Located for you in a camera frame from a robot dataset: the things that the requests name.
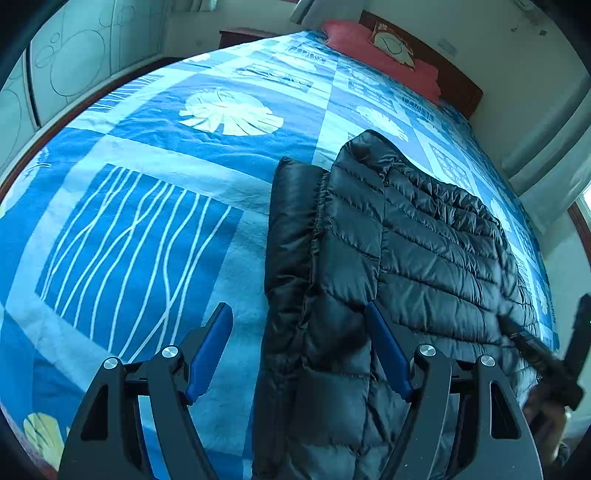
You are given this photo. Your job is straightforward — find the blue patterned bed sheet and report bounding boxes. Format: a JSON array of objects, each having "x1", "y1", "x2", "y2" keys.
[{"x1": 0, "y1": 28, "x2": 561, "y2": 480}]

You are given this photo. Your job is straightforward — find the printed white cushion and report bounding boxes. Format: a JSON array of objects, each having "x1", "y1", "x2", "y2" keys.
[{"x1": 370, "y1": 21, "x2": 417, "y2": 68}]

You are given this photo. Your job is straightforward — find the white wardrobe with circle pattern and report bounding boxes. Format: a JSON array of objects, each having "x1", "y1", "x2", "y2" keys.
[{"x1": 0, "y1": 0, "x2": 167, "y2": 185}]

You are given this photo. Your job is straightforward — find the red pillow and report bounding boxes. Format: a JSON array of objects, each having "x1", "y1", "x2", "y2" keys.
[{"x1": 322, "y1": 19, "x2": 443, "y2": 100}]

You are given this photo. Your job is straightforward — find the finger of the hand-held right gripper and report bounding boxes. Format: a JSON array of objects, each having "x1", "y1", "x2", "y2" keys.
[
  {"x1": 564, "y1": 292, "x2": 591, "y2": 376},
  {"x1": 505, "y1": 320, "x2": 586, "y2": 411}
]

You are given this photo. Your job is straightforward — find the window with wooden sill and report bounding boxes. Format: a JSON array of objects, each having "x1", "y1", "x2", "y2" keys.
[{"x1": 568, "y1": 182, "x2": 591, "y2": 243}]

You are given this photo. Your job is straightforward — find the pale grey curtain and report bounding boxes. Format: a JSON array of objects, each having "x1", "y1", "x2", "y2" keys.
[
  {"x1": 501, "y1": 131, "x2": 591, "y2": 236},
  {"x1": 289, "y1": 0, "x2": 321, "y2": 24}
]

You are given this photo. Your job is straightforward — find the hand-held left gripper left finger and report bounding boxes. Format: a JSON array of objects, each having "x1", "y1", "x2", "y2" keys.
[{"x1": 58, "y1": 302, "x2": 234, "y2": 480}]

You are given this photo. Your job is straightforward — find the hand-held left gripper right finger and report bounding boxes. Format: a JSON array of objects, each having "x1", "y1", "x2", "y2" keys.
[{"x1": 365, "y1": 302, "x2": 544, "y2": 480}]

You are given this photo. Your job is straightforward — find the black quilted puffer jacket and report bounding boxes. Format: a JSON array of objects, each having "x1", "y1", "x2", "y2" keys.
[{"x1": 252, "y1": 129, "x2": 544, "y2": 480}]

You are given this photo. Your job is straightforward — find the brown wooden nightstand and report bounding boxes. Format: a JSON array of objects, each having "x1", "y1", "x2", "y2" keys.
[{"x1": 219, "y1": 28, "x2": 279, "y2": 49}]

